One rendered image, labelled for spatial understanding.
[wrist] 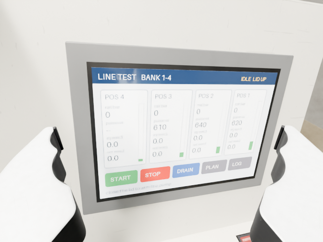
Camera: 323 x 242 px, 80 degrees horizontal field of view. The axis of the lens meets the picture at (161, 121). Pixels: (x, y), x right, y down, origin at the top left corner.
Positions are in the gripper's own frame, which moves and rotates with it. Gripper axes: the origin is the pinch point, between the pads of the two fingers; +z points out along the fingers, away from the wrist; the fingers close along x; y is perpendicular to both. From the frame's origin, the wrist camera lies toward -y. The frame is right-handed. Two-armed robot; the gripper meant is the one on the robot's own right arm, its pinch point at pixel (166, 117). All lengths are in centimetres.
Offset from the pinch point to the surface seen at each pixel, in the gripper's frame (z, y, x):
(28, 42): 20.2, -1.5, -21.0
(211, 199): 22.3, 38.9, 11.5
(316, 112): 108, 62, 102
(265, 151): 28.8, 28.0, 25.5
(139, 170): 19.0, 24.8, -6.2
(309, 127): 106, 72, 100
